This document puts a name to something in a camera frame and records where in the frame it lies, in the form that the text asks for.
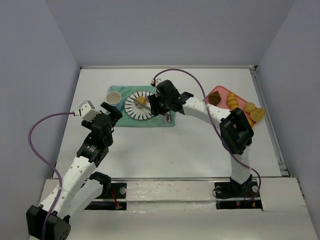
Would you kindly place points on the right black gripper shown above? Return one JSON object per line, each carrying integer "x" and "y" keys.
{"x": 155, "y": 104}

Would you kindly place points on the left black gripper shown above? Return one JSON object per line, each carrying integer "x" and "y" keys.
{"x": 110, "y": 113}

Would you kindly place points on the small round bun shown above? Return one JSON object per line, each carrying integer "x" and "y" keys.
{"x": 141, "y": 100}

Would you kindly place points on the brown chocolate croissant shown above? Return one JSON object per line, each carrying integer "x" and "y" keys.
{"x": 214, "y": 98}

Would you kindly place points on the metal tongs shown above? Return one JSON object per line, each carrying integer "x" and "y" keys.
{"x": 140, "y": 105}

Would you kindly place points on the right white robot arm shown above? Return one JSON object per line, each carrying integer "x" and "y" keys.
{"x": 232, "y": 126}

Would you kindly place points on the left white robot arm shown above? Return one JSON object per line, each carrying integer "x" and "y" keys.
{"x": 82, "y": 183}

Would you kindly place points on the golden bread loaf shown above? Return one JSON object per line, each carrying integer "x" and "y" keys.
{"x": 232, "y": 101}

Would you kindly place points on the green cloth placemat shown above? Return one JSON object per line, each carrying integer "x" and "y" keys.
{"x": 126, "y": 121}

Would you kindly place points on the beige paper cup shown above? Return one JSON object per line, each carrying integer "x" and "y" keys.
{"x": 113, "y": 98}

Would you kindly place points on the white blue striped plate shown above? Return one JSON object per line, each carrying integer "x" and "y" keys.
{"x": 138, "y": 112}

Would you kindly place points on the pink tray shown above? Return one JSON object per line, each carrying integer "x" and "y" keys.
{"x": 223, "y": 104}

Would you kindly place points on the round bun on tray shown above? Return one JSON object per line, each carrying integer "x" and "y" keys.
{"x": 249, "y": 107}

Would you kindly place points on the glazed donut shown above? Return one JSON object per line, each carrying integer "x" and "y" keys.
{"x": 251, "y": 122}

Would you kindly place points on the sliced baguette piece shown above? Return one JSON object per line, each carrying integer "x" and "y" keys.
{"x": 257, "y": 114}

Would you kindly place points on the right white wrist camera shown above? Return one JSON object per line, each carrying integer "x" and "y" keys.
{"x": 153, "y": 82}

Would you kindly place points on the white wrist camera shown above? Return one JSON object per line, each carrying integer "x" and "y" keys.
{"x": 153, "y": 82}
{"x": 87, "y": 111}

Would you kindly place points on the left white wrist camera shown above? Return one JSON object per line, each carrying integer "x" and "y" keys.
{"x": 87, "y": 111}

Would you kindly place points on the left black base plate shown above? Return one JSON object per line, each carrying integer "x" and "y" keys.
{"x": 112, "y": 198}

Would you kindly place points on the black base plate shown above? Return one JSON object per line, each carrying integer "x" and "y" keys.
{"x": 112, "y": 198}
{"x": 228, "y": 199}

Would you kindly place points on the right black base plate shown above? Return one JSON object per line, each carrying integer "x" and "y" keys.
{"x": 228, "y": 199}

